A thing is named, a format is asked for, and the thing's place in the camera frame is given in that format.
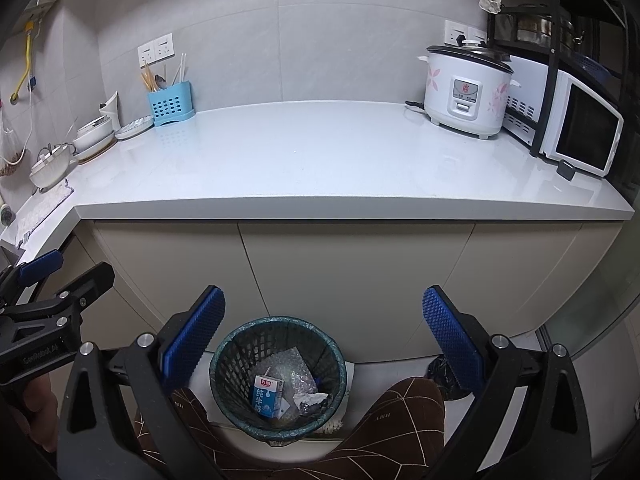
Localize brown patterned pants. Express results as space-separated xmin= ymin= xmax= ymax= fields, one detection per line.
xmin=134 ymin=377 xmax=446 ymax=480

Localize white dish cloth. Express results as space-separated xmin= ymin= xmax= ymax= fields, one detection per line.
xmin=17 ymin=180 xmax=76 ymax=248

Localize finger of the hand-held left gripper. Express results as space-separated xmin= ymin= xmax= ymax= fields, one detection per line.
xmin=30 ymin=261 xmax=116 ymax=321
xmin=14 ymin=249 xmax=65 ymax=287

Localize white blue milk carton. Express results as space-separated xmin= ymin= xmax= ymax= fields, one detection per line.
xmin=250 ymin=374 xmax=285 ymax=418

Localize blue utensil holder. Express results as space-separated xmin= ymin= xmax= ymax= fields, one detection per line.
xmin=147 ymin=80 xmax=197 ymax=127

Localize black plastic bag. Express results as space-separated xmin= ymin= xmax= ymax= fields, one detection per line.
xmin=427 ymin=355 xmax=471 ymax=401

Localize black metal rack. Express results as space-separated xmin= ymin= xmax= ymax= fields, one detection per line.
xmin=482 ymin=0 xmax=640 ymax=201

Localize beige cabinet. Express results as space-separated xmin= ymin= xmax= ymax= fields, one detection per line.
xmin=60 ymin=220 xmax=626 ymax=376

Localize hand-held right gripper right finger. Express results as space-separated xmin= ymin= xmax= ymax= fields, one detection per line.
xmin=422 ymin=285 xmax=593 ymax=480

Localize large white bowl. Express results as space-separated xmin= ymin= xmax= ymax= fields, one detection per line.
xmin=72 ymin=127 xmax=117 ymax=153

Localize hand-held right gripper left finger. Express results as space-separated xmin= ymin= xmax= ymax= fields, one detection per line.
xmin=57 ymin=285 xmax=226 ymax=480

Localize dark mesh trash basket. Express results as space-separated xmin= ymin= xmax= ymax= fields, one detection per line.
xmin=209 ymin=316 xmax=347 ymax=442

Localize white rice cooker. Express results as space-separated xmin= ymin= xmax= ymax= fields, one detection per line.
xmin=417 ymin=37 xmax=521 ymax=141

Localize white double wall socket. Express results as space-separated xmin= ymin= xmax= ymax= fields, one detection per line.
xmin=444 ymin=20 xmax=488 ymax=47

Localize white microwave oven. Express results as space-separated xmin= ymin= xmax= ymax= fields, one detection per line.
xmin=502 ymin=55 xmax=625 ymax=178

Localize small white bowl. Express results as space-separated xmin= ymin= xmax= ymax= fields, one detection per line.
xmin=77 ymin=115 xmax=112 ymax=133

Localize blue patterned plate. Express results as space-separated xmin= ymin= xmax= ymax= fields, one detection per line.
xmin=115 ymin=115 xmax=155 ymax=141

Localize white pitcher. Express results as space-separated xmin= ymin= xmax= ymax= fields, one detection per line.
xmin=98 ymin=91 xmax=122 ymax=132

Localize white pot with handle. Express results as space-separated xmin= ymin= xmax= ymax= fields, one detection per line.
xmin=29 ymin=142 xmax=76 ymax=188

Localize bubble wrap sheet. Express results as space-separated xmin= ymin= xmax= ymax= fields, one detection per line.
xmin=270 ymin=347 xmax=321 ymax=396

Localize yellow hose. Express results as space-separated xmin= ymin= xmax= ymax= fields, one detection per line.
xmin=11 ymin=20 xmax=36 ymax=106

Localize person's left hand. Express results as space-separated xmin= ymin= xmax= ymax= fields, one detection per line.
xmin=12 ymin=372 xmax=58 ymax=453

